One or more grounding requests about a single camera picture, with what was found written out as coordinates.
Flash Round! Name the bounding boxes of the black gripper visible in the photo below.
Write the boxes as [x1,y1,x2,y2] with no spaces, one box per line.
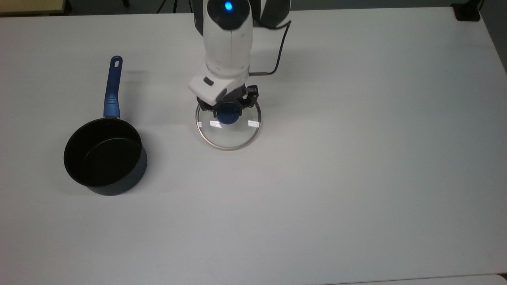
[196,85,259,118]

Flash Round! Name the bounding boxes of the black pole clamp base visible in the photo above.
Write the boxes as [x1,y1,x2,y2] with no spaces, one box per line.
[452,2,482,22]

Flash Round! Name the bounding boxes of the dark blue saucepan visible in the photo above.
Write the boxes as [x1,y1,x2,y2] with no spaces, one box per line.
[63,55,148,196]

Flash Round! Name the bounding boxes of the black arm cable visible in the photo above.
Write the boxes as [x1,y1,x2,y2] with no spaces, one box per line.
[249,20,293,76]

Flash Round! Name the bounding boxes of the wooden furniture top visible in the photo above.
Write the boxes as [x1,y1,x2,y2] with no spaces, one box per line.
[0,0,66,16]

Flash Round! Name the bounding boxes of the glass lid with blue knob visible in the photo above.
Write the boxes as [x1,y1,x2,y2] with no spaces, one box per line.
[195,98,262,150]

